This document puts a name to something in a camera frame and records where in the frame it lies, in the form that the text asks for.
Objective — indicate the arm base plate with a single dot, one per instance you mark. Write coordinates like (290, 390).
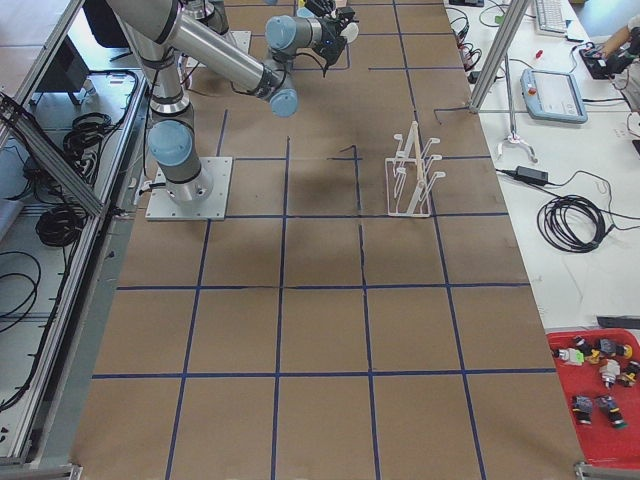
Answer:
(204, 198)

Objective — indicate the red parts tray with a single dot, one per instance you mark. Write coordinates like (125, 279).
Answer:
(599, 374)

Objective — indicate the black teleoperation controller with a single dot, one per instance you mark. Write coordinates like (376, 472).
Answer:
(605, 68)

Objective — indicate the black power adapter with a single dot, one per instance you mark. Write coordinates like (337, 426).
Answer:
(531, 176)

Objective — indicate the blue teach pendant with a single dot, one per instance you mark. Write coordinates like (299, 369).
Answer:
(552, 96)

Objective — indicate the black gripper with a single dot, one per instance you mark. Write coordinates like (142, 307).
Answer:
(320, 5)
(332, 27)

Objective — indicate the white wire cup rack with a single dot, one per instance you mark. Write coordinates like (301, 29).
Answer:
(409, 179)

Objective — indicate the aluminium frame post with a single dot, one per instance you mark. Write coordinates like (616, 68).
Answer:
(499, 47)

